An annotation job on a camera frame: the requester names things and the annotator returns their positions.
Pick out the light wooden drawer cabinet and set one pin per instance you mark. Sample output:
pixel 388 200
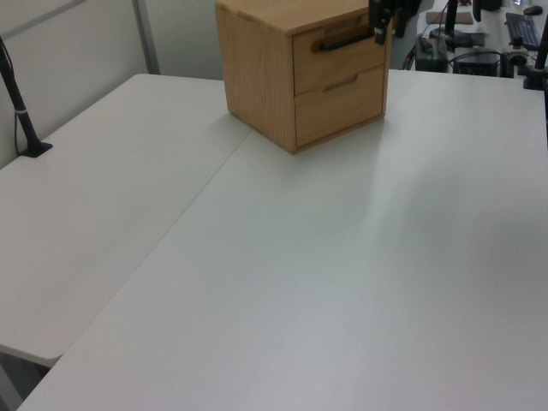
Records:
pixel 257 64

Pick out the dark electronics box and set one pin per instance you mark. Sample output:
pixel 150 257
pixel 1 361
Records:
pixel 432 55

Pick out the black pole stand round base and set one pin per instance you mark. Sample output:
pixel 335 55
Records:
pixel 449 17

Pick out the black camera stand pole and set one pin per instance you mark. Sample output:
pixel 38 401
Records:
pixel 21 115

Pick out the black computer keyboard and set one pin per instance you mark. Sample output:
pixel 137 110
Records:
pixel 524 30

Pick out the black desktop device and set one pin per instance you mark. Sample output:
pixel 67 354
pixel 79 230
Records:
pixel 477 64

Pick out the black clamped camera stand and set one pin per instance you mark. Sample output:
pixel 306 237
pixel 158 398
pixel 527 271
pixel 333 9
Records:
pixel 533 79

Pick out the wooden drawer with cutout grip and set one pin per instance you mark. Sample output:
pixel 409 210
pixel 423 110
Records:
pixel 338 111

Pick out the black computer mouse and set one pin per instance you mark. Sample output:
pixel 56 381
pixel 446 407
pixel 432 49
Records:
pixel 533 10

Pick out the brown desk mat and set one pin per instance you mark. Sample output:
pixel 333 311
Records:
pixel 464 18

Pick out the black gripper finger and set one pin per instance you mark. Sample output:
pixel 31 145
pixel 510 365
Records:
pixel 379 23
pixel 400 23

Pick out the grey metal partition post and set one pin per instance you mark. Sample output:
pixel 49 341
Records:
pixel 147 43

